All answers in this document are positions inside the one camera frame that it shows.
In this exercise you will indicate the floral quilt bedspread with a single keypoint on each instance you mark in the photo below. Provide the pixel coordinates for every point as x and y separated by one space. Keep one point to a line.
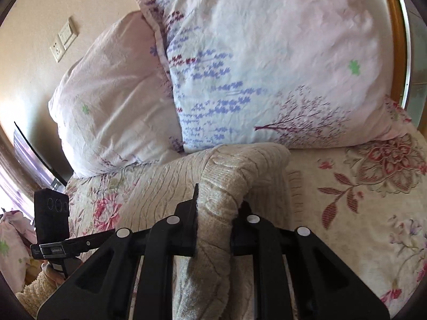
367 203

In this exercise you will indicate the blue lavender print pillow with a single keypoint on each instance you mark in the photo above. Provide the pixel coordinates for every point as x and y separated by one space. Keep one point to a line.
302 73

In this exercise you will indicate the person's left hand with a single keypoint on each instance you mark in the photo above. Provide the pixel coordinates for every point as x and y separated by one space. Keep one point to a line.
53 277

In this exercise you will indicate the pink floral cloth bundle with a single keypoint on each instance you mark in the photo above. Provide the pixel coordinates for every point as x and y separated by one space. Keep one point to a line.
17 234

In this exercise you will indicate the pink pillow with green clover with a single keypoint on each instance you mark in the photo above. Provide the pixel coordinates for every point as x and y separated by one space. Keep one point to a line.
114 107

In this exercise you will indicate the wooden headboard frame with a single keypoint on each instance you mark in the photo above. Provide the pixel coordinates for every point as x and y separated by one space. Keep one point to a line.
402 43

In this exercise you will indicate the white wall switch socket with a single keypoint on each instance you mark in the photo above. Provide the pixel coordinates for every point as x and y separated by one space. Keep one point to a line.
63 40

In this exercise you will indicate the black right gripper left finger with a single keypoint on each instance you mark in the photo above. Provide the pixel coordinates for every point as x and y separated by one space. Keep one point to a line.
130 273

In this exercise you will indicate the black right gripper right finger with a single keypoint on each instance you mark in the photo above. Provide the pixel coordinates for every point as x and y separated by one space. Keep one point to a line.
296 275

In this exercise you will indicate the beige cable knit sweater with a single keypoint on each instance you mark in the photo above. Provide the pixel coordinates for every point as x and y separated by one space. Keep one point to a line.
213 284

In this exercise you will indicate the window with curtain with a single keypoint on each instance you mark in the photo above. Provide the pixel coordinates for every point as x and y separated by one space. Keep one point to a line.
17 187

